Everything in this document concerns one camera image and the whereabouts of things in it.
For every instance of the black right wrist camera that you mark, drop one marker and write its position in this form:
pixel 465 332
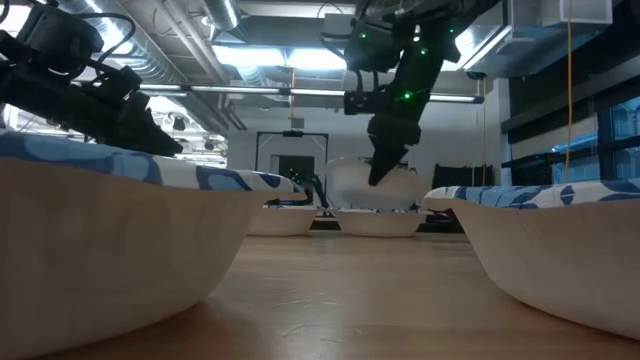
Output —
pixel 357 103

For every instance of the dark framed window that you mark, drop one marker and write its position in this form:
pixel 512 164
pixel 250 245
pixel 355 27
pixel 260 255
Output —
pixel 620 135

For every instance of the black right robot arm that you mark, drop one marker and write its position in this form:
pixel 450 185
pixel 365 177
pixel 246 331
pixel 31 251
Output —
pixel 435 20

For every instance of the black background robot arm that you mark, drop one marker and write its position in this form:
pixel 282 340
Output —
pixel 312 187

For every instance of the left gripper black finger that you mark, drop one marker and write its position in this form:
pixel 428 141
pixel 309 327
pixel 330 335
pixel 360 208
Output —
pixel 150 142
pixel 142 112

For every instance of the silver round air duct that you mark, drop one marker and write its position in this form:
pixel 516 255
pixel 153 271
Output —
pixel 150 55

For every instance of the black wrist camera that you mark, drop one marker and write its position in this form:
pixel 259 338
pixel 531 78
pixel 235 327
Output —
pixel 57 32
pixel 357 103

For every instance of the long fluorescent light tube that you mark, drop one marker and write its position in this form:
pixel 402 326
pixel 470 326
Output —
pixel 240 90

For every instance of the rectangular metal air duct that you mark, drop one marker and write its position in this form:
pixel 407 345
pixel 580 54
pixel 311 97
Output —
pixel 530 35

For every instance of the bright ceiling light panel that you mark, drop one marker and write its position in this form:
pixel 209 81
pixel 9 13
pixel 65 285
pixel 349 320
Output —
pixel 260 56

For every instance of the blue patterned paper bowl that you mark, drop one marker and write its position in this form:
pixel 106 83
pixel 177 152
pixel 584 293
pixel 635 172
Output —
pixel 282 222
pixel 378 225
pixel 100 240
pixel 560 250

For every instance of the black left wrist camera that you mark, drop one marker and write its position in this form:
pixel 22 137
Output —
pixel 57 32

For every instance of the black background cabinet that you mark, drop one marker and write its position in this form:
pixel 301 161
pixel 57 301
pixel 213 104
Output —
pixel 462 176

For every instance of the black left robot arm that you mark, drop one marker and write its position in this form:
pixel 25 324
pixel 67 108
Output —
pixel 15 80

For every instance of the white item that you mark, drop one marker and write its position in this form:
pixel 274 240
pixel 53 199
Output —
pixel 350 187

